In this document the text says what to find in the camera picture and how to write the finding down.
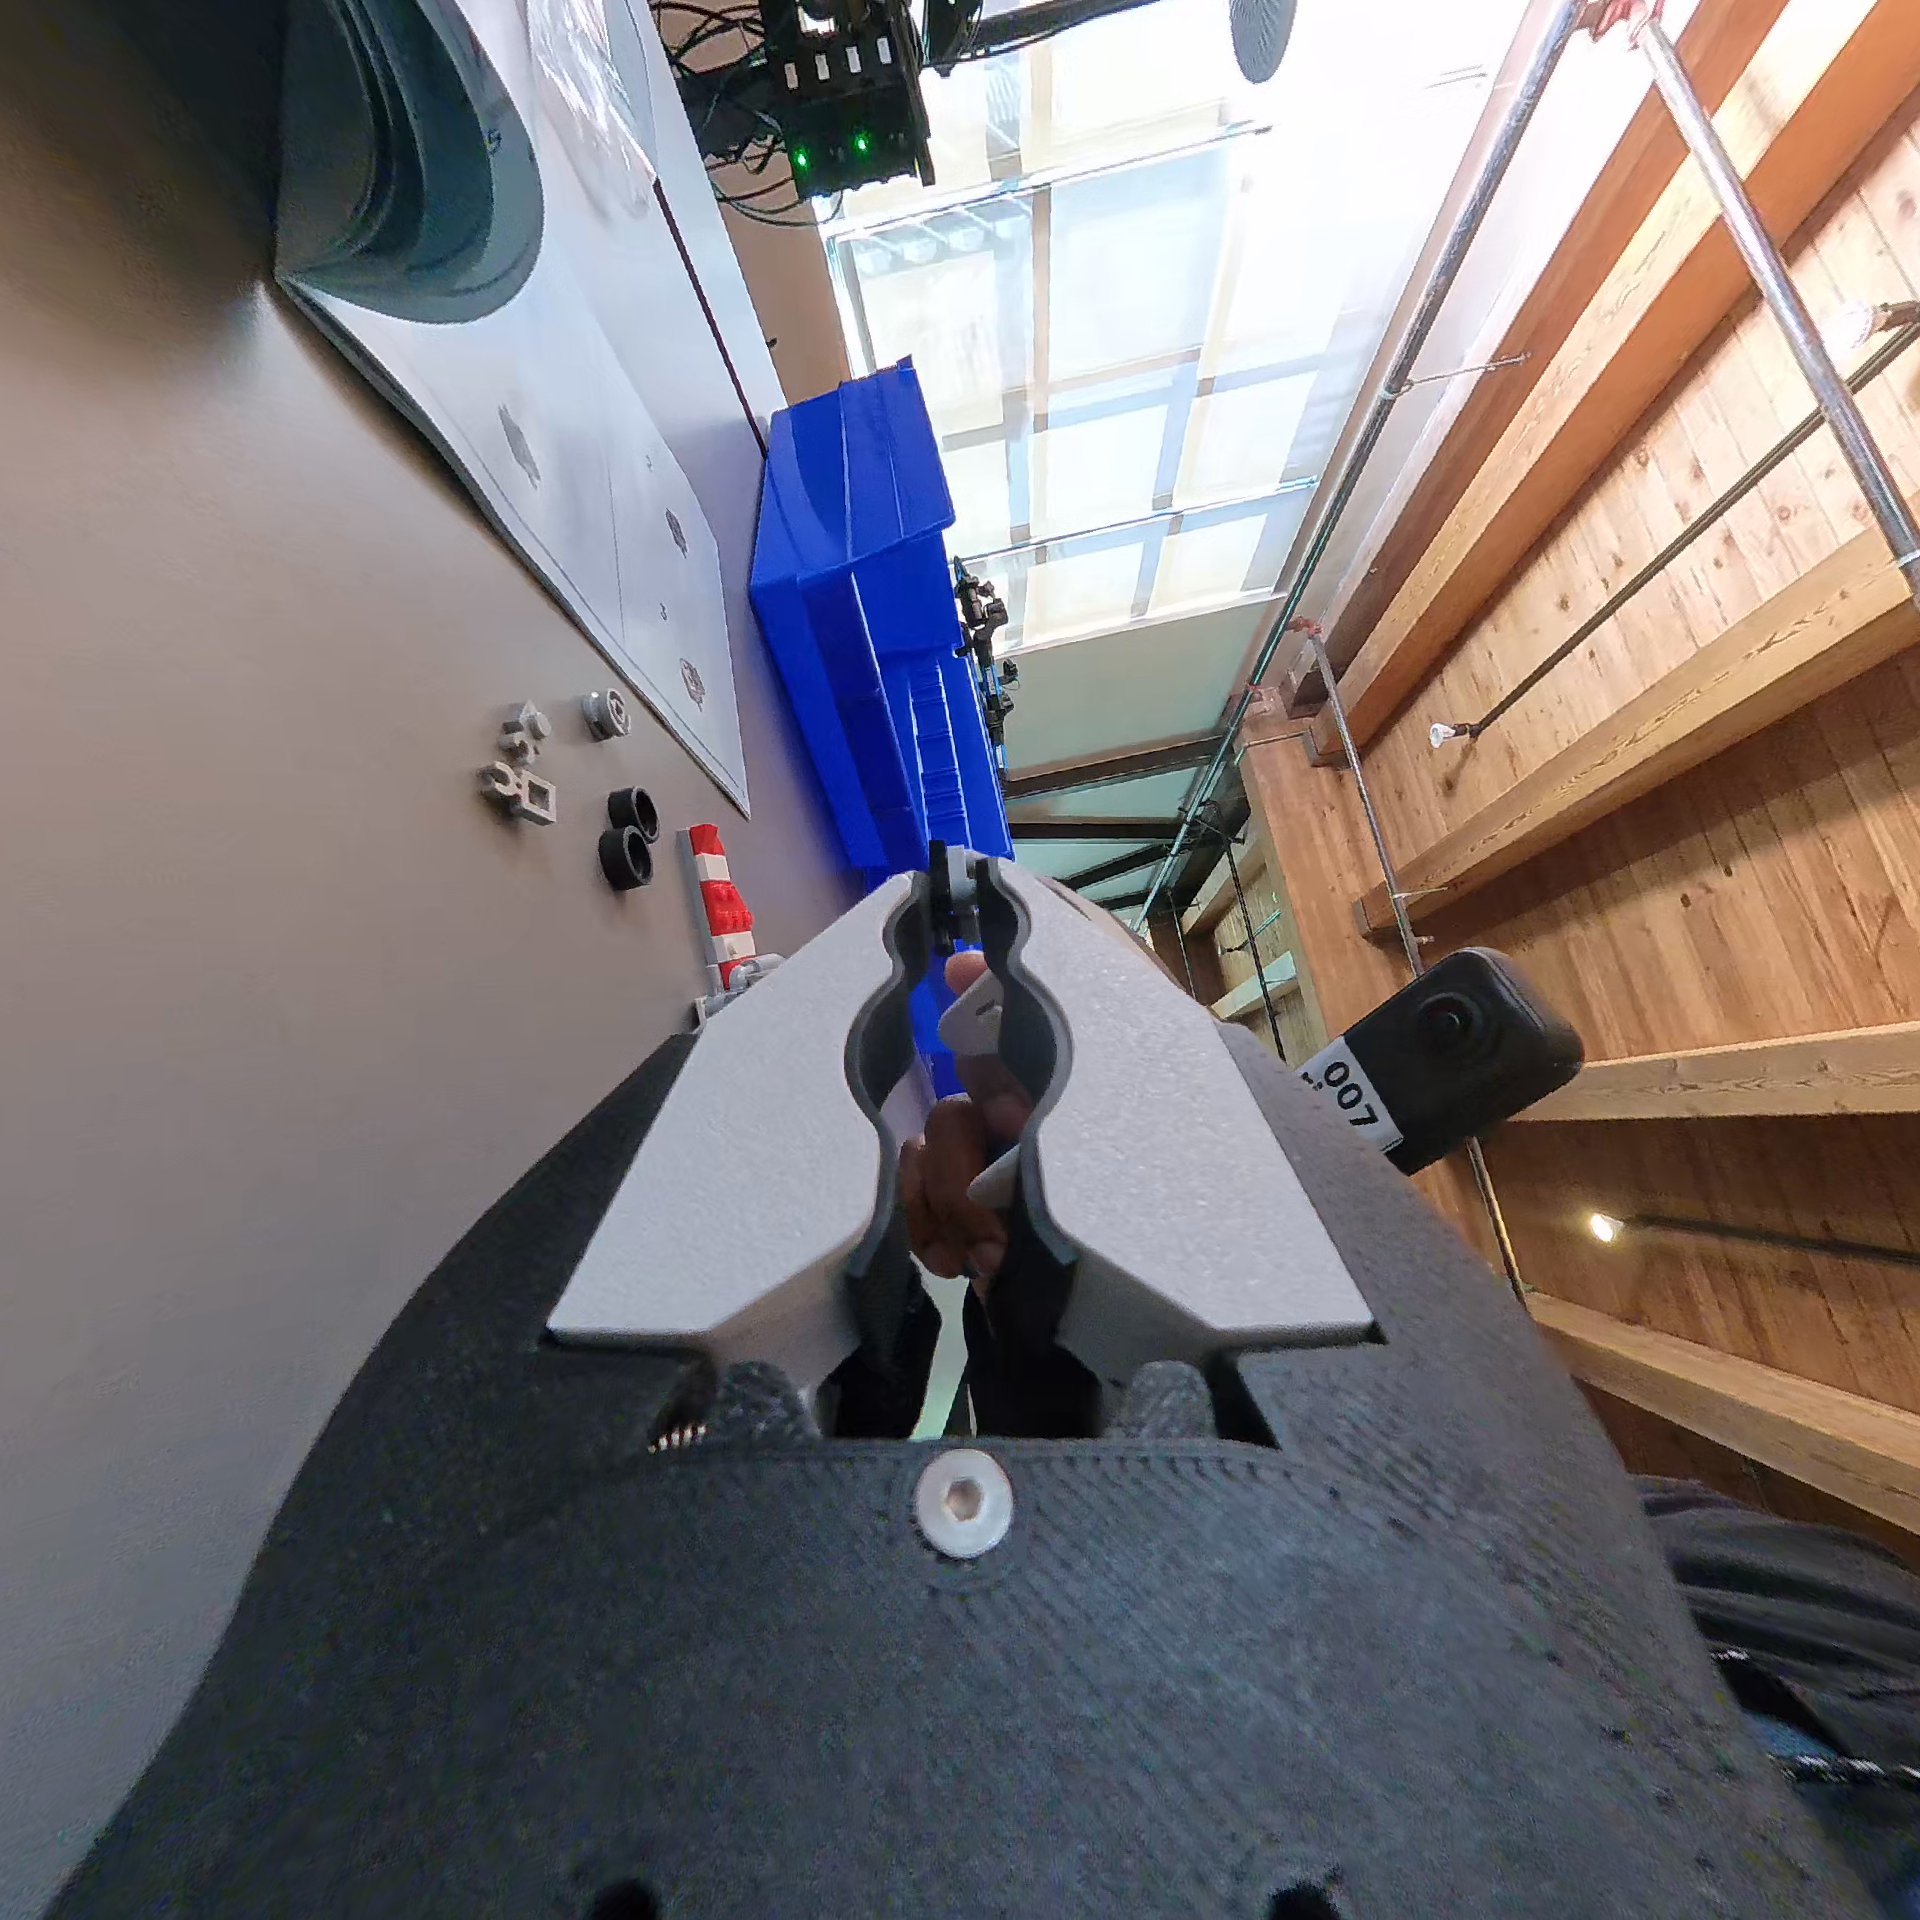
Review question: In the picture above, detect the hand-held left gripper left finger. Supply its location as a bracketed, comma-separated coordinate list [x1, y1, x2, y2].
[546, 870, 942, 1426]

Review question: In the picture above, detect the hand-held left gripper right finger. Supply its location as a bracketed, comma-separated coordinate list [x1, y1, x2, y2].
[971, 854, 1382, 1396]

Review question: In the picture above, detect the small grey black brick piece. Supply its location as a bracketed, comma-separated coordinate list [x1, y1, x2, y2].
[928, 837, 995, 956]

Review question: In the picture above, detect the person's right hand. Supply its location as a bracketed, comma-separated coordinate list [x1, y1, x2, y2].
[896, 1051, 1037, 1283]

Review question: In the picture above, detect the red white brick assembly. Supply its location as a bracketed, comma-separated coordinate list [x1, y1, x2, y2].
[673, 822, 790, 1031]

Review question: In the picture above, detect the ceiling spot lamp on rod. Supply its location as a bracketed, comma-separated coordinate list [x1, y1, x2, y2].
[1586, 1208, 1920, 1275]
[1425, 318, 1920, 751]

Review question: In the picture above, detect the blue plastic bin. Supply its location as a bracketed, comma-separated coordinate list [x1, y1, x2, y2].
[746, 355, 1017, 874]

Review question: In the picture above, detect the person's dark clothing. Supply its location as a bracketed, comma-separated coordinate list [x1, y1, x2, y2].
[1638, 1476, 1920, 1920]

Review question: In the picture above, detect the brick instruction booklet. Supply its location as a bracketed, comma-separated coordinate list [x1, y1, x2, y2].
[273, 0, 784, 822]

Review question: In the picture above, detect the metal ceiling pipe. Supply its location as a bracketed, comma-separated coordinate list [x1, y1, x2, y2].
[1625, 0, 1920, 609]

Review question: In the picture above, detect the black device with green lights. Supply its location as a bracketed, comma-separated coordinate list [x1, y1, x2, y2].
[666, 0, 941, 208]

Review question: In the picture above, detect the clear plastic bag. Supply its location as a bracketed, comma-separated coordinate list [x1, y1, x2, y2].
[527, 0, 665, 190]

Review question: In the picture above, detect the black clamp mount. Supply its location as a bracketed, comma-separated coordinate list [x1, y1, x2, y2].
[949, 552, 1025, 751]

